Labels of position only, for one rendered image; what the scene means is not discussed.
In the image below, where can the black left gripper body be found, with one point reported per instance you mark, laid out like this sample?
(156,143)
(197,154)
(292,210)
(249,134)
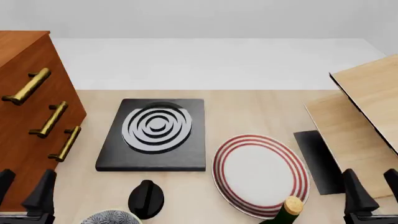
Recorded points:
(25,219)

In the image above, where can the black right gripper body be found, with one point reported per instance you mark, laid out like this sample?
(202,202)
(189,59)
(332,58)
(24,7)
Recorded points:
(370,219)

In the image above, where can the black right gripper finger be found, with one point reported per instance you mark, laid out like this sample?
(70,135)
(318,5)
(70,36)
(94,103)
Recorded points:
(393,180)
(359,196)

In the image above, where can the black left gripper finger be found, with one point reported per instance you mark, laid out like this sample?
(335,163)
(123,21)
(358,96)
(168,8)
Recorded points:
(42,196)
(5,180)

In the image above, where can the patterned black and white bowl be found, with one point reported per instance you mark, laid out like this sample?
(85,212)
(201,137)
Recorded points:
(109,218)

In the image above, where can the white plate with red rings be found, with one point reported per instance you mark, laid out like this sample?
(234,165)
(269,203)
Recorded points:
(258,172)

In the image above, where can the flat black stove plate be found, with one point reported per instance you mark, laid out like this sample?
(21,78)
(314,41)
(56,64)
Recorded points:
(155,158)

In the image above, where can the pale wooden rack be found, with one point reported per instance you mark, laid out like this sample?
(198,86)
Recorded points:
(348,130)

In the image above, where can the green bottle with cork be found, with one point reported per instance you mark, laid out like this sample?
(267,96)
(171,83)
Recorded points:
(287,213)

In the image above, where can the round black stove knob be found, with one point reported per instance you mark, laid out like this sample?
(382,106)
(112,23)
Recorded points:
(146,200)

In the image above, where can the wooden cabinet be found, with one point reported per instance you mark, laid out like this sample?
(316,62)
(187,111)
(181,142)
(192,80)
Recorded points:
(21,58)

